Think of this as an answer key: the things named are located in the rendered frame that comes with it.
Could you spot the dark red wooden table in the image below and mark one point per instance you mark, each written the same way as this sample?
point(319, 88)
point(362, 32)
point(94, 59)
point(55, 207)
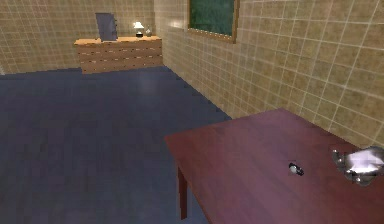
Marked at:
point(253, 173)

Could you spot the small grey glass vase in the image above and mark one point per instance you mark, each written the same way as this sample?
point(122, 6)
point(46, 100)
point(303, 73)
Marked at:
point(148, 32)

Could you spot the light wooden chest of drawers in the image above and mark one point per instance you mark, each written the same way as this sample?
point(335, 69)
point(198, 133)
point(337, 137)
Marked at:
point(118, 55)

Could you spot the white table lamp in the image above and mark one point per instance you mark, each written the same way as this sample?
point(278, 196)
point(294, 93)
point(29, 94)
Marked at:
point(138, 28)

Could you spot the small black and white object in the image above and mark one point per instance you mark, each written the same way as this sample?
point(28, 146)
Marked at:
point(295, 169)

